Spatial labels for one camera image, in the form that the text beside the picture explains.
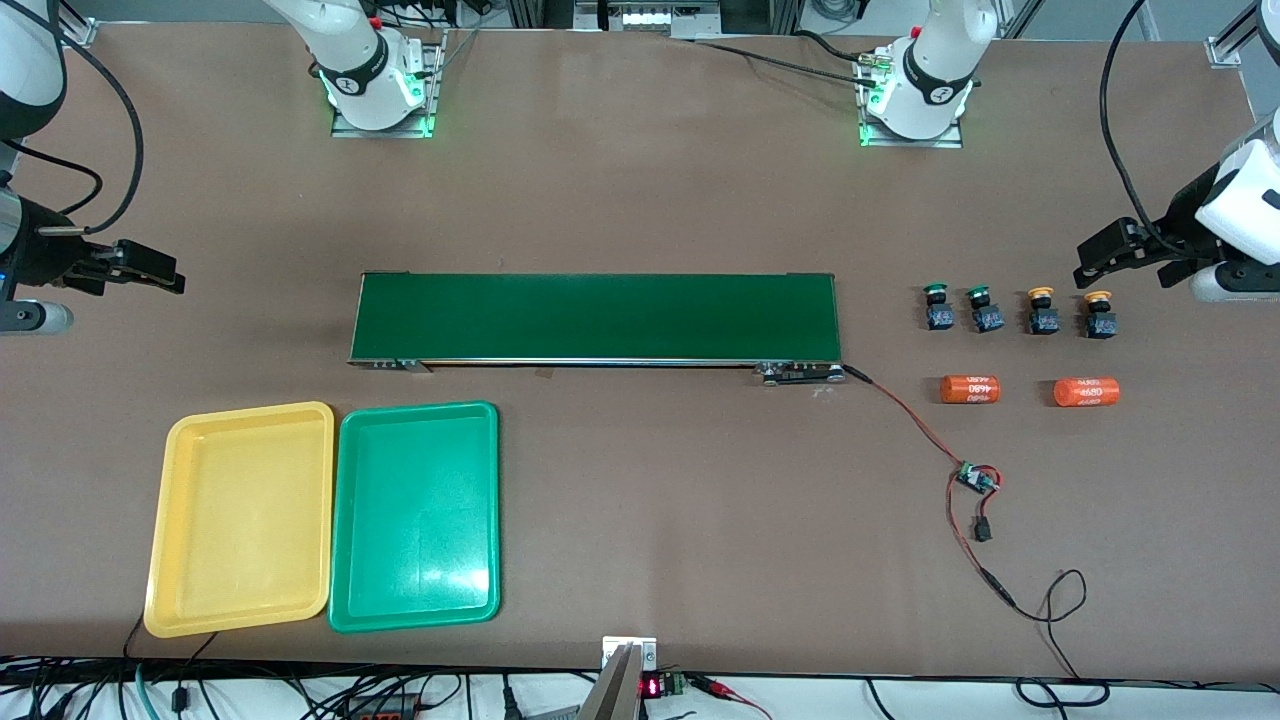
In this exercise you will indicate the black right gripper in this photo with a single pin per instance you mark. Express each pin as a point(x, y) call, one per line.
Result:
point(42, 262)

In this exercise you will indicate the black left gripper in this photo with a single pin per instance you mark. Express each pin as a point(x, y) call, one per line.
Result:
point(1183, 232)

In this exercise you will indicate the yellow push button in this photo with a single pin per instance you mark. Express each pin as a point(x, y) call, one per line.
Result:
point(1100, 324)
point(1042, 320)

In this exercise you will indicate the orange cylinder battery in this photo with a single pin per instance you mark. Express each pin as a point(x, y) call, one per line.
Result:
point(1086, 391)
point(969, 389)

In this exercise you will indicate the green push button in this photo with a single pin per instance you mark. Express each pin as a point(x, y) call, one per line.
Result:
point(936, 315)
point(985, 318)

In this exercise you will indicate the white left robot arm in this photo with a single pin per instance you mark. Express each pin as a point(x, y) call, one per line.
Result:
point(935, 80)

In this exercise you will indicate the small green circuit board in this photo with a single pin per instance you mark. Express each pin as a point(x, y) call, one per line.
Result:
point(972, 477)

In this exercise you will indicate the yellow plastic tray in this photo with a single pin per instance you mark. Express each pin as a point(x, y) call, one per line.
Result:
point(240, 520)

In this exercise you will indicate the green plastic tray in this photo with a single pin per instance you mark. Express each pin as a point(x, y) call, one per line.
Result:
point(415, 520)

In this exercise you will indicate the green conveyor belt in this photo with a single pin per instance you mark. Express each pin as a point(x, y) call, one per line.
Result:
point(600, 315)

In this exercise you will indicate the red black power strip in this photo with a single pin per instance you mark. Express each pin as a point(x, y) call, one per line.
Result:
point(380, 710)

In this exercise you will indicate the aluminium rack with lights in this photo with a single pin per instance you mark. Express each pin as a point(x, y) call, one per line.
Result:
point(650, 18)

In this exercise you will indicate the red black clip lead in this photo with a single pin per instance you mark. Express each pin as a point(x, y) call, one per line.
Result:
point(730, 692)

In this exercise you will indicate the red digit display module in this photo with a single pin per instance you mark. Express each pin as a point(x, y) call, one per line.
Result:
point(652, 686)

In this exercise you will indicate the aluminium frame profile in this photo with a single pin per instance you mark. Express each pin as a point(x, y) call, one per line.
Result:
point(1222, 50)
point(80, 32)

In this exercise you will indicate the grey metal camera mount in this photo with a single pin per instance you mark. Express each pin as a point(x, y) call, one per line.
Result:
point(620, 690)

